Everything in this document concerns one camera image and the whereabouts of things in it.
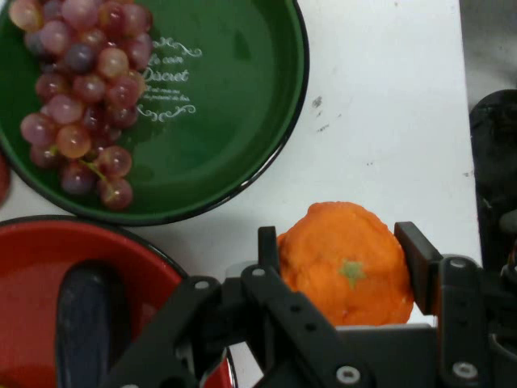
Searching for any dark green printed plate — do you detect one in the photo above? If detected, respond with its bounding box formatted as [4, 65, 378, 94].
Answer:
[0, 0, 308, 227]

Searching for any bunch of red grapes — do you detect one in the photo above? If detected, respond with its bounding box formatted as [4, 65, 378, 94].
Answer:
[7, 0, 155, 212]

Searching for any black tripod stand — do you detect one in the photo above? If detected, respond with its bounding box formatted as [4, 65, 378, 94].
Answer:
[468, 88, 517, 271]

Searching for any orange tangerine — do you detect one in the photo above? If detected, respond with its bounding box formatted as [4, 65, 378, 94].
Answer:
[275, 200, 415, 327]

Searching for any small red round fruit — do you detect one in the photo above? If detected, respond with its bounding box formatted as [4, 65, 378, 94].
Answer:
[0, 160, 13, 205]

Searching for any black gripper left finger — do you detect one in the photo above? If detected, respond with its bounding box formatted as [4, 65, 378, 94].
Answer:
[103, 226, 383, 388]

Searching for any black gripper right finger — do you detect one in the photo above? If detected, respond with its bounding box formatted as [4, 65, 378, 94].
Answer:
[393, 221, 517, 388]

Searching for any purple eggplant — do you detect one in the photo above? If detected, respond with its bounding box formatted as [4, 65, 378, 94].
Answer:
[56, 259, 135, 388]

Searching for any red plate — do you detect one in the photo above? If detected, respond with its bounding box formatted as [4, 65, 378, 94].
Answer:
[0, 215, 237, 388]

